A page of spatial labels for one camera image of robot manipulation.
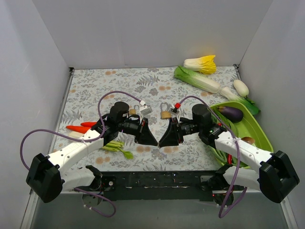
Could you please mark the red chili pepper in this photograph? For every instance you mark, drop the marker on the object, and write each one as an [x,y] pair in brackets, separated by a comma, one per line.
[229,159]

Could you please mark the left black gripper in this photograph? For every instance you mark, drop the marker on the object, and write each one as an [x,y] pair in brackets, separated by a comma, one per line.
[141,130]

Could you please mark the purple eggplant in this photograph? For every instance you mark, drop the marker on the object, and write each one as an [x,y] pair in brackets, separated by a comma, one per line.
[233,114]

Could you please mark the floral table mat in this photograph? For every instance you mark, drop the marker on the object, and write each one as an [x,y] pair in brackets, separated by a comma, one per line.
[93,92]

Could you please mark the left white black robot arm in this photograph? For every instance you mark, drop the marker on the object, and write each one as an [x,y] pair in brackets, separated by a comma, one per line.
[71,157]

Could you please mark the large brass padlock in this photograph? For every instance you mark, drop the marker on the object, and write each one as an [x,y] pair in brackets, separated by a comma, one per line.
[164,111]

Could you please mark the black aluminium base frame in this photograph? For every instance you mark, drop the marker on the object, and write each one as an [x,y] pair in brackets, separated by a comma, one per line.
[155,185]

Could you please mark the white radish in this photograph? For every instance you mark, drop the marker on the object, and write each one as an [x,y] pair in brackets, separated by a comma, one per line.
[241,88]

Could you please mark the yellow white napa cabbage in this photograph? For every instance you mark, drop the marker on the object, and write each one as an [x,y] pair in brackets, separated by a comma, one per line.
[205,64]

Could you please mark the small brass padlock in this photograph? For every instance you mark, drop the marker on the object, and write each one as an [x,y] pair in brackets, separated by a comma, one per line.
[134,110]

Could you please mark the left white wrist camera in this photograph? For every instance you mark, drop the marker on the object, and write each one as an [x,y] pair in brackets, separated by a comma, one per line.
[144,109]

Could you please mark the white green vegetable stalk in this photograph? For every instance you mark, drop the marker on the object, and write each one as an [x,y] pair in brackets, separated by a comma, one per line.
[74,134]

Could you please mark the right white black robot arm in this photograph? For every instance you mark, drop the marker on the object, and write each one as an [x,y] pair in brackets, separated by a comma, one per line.
[245,152]

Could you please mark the green celery stalks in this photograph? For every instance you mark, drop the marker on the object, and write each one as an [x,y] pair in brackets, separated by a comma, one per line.
[117,146]

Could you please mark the green long beans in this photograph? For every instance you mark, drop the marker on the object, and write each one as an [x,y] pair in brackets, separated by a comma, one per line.
[220,155]

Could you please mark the green plastic basket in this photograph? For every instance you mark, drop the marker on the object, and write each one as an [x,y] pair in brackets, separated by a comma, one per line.
[248,127]

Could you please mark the orange carrot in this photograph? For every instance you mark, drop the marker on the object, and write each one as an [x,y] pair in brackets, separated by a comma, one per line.
[79,129]
[88,124]

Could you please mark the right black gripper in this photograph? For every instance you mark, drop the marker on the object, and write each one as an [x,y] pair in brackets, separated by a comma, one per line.
[176,130]

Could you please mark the green white napa cabbage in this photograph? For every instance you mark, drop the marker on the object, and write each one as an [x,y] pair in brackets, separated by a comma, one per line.
[197,80]

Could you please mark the brown mushroom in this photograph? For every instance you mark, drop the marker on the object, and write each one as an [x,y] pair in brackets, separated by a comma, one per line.
[249,140]

